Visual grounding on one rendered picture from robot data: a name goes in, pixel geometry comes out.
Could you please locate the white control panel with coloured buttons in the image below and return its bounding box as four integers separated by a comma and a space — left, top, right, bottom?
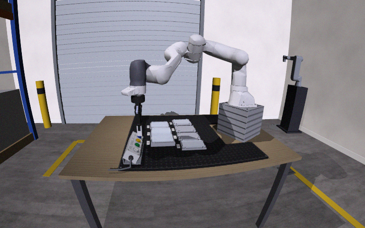
108, 131, 144, 171

